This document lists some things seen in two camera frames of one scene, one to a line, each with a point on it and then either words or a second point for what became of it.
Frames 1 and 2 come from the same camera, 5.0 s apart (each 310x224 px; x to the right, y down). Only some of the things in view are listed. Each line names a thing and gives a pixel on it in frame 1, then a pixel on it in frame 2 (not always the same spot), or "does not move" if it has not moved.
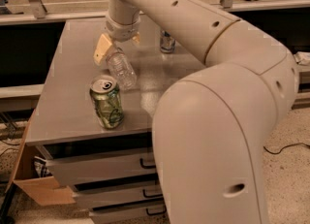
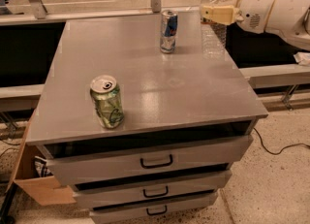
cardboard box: [24, 174] does not move
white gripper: [123, 30] → [253, 12]
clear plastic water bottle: [121, 68] → [213, 37]
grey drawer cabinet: [113, 171] does not move
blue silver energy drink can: [167, 42] does not move
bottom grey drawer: [127, 212] does not move
